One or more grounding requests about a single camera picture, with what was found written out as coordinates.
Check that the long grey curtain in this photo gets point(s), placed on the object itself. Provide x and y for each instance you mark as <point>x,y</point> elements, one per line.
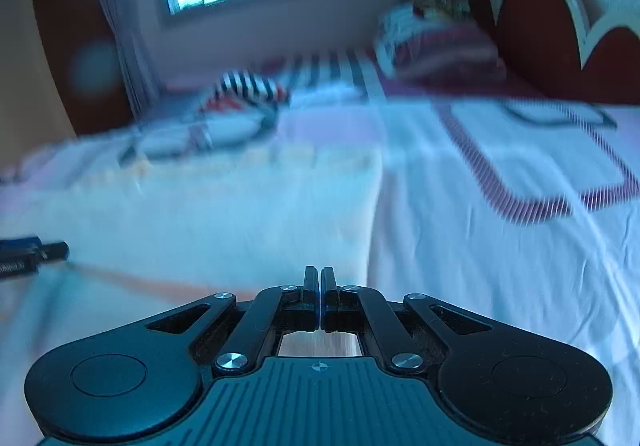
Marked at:
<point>125,25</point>

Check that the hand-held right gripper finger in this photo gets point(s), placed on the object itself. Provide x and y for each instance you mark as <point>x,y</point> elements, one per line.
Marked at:
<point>325,298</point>
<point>313,298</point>

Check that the striped bed sheet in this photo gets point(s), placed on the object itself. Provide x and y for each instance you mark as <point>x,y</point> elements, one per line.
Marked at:
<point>330,68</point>

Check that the navy red striped shirt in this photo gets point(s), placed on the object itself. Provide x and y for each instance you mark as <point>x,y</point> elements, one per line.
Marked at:
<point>247,88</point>

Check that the dark wooden wardrobe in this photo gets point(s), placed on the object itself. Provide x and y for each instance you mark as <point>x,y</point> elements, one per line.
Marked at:
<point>70,50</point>

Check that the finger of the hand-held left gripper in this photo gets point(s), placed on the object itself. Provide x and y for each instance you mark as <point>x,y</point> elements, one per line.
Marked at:
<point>56,251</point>

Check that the cream knit sweater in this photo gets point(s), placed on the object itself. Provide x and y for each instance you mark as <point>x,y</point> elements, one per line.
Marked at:
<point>210,216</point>

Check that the red white scalloped headboard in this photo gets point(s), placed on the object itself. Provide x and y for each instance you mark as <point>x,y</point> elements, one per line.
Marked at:
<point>540,20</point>

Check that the pink white patterned bed cover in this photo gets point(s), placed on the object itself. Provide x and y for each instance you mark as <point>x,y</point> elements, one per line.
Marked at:
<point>475,266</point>

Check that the yellow dark patterned cloth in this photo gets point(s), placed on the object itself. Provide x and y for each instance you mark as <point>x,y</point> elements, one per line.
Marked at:
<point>442,5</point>

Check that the striped pillows stack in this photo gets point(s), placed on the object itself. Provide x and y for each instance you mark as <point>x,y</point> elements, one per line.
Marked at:
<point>435,48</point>

